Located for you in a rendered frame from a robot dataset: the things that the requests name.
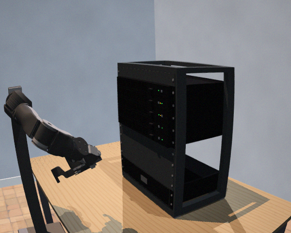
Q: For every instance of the black server rack frame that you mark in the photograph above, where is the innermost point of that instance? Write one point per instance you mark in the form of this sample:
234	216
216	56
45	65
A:
160	110

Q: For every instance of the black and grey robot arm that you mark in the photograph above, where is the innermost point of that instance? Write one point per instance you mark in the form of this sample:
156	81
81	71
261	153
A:
19	109

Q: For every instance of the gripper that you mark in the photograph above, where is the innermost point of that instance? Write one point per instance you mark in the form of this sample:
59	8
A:
80	167

